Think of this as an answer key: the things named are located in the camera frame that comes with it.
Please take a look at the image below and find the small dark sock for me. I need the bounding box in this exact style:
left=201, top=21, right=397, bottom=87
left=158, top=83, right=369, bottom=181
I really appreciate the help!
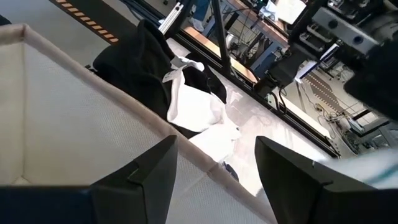
left=222, top=161, right=240, bottom=183

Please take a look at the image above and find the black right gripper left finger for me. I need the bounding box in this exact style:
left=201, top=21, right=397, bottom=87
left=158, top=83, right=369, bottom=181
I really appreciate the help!
left=90, top=134, right=178, bottom=224

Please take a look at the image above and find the large black cloth garment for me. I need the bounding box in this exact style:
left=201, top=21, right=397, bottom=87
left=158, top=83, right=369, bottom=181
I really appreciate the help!
left=92, top=18, right=228, bottom=139

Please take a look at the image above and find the silver aluminium frame post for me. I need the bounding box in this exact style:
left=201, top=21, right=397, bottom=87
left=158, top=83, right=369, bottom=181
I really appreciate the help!
left=157, top=1, right=185, bottom=35

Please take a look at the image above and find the black upright frame post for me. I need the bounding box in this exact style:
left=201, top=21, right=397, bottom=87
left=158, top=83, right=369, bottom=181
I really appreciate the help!
left=211, top=0, right=233, bottom=76

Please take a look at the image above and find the white teal cloth garment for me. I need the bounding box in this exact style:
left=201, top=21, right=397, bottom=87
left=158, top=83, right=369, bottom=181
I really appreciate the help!
left=310, top=148, right=398, bottom=190

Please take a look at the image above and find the wooden workbench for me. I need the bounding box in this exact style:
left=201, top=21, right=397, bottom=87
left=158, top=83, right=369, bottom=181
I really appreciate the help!
left=183, top=0, right=290, bottom=84

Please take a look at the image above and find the yellow black hazard strip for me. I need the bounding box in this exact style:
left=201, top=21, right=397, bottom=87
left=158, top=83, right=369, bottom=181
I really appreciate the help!
left=49, top=0, right=121, bottom=44

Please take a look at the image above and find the beige cardboard box wall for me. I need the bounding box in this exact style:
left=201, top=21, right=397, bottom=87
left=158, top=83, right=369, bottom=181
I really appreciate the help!
left=0, top=23, right=277, bottom=224

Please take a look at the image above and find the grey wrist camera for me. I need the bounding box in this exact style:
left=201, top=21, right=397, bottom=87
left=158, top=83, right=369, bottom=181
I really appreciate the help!
left=312, top=6, right=382, bottom=55

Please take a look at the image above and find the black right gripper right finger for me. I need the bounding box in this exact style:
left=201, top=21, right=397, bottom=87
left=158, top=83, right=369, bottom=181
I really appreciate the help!
left=254, top=136, right=368, bottom=224

